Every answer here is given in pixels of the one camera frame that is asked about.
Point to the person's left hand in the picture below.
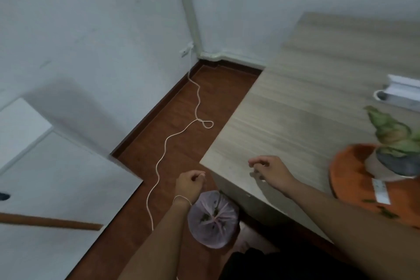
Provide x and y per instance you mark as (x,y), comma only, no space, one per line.
(188,184)

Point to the person's right hand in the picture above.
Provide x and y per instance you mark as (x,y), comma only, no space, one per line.
(277,173)

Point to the orange plastic basin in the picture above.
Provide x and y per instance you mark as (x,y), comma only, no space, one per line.
(347,174)

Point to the potted plant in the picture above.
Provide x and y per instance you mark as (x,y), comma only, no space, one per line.
(393,135)

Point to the person's left forearm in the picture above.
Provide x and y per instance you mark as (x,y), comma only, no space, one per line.
(157,247)

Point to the person's right forearm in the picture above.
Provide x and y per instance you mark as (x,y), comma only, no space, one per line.
(354,227)

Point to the person's black trousers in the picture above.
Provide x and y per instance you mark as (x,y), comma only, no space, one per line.
(279,266)

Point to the pink lined trash bin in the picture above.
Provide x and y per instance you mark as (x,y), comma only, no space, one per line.
(213,220)

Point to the white paper label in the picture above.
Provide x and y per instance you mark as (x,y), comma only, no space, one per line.
(381,191)

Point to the white skirting pipe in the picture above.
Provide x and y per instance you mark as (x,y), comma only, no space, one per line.
(236,59)

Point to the white cabinet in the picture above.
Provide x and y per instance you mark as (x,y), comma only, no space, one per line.
(59,174)

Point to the white desk socket box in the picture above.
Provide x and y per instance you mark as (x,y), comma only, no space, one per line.
(400,92)

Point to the white wall socket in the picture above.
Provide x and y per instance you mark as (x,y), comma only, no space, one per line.
(186,50)

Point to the white upright wall pipe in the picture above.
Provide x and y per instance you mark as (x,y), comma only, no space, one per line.
(188,4)

